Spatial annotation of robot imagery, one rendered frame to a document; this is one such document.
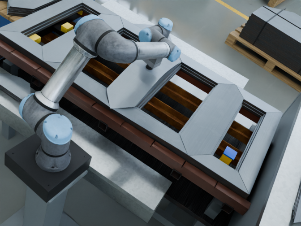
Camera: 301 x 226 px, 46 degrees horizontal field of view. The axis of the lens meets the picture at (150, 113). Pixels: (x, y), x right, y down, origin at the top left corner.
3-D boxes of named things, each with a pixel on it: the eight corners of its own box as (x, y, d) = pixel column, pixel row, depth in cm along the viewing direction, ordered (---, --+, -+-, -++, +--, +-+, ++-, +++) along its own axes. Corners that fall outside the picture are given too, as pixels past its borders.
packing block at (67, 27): (66, 27, 229) (67, 21, 226) (72, 31, 228) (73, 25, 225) (60, 30, 224) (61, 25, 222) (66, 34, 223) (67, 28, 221)
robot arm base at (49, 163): (51, 178, 152) (53, 165, 145) (27, 156, 156) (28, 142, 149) (77, 159, 162) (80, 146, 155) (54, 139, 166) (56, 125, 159)
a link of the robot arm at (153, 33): (155, 39, 168) (170, 34, 175) (139, 26, 171) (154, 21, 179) (150, 52, 173) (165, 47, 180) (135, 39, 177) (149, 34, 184)
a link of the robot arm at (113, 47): (123, 48, 131) (187, 45, 171) (104, 31, 134) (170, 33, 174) (110, 73, 136) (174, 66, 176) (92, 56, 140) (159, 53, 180)
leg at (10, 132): (8, 130, 255) (10, 56, 210) (14, 135, 254) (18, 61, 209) (2, 135, 251) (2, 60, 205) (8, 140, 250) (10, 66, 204)
